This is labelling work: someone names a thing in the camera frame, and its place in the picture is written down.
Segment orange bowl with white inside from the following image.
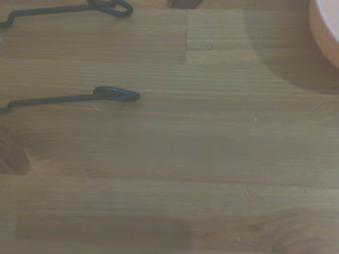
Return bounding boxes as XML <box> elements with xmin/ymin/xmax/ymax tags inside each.
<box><xmin>308</xmin><ymin>0</ymin><xmax>339</xmax><ymax>70</ymax></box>

